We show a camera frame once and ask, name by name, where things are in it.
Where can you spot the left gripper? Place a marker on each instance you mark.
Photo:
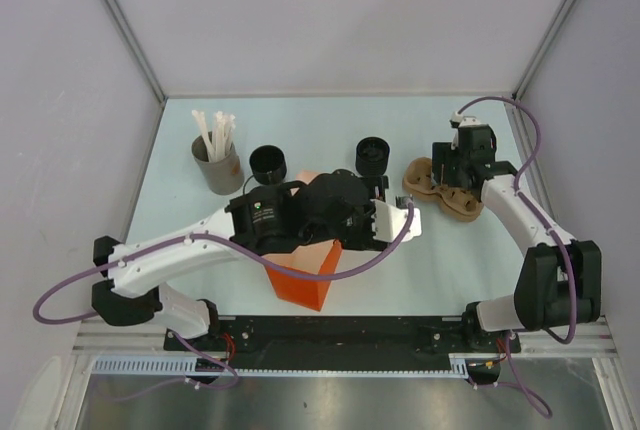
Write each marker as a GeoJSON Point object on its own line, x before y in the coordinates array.
{"type": "Point", "coordinates": [363, 238]}

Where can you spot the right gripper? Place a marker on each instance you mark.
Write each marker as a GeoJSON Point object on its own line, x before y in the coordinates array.
{"type": "Point", "coordinates": [443, 153]}

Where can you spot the orange paper bag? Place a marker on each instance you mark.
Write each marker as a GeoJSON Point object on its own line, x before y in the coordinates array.
{"type": "Point", "coordinates": [319, 259]}

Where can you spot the black ribbed coffee cup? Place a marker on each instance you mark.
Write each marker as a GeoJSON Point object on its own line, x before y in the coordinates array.
{"type": "Point", "coordinates": [372, 156]}

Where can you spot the black smooth coffee cup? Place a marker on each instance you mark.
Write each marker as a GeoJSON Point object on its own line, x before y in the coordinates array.
{"type": "Point", "coordinates": [268, 165]}

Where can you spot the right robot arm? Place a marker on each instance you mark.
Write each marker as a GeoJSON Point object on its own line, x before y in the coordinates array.
{"type": "Point", "coordinates": [559, 284]}

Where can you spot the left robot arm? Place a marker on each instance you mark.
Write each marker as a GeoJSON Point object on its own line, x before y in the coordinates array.
{"type": "Point", "coordinates": [337, 207]}

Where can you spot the grey straw holder cup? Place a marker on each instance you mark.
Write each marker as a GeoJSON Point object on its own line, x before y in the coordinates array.
{"type": "Point", "coordinates": [224, 177]}

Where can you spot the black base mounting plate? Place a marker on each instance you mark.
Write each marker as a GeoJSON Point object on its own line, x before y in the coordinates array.
{"type": "Point", "coordinates": [320, 337]}

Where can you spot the white cable duct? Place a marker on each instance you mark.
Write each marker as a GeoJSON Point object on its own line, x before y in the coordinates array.
{"type": "Point", "coordinates": [439, 366]}

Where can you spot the aluminium frame rail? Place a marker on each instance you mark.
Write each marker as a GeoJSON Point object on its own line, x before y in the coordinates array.
{"type": "Point", "coordinates": [97, 337]}

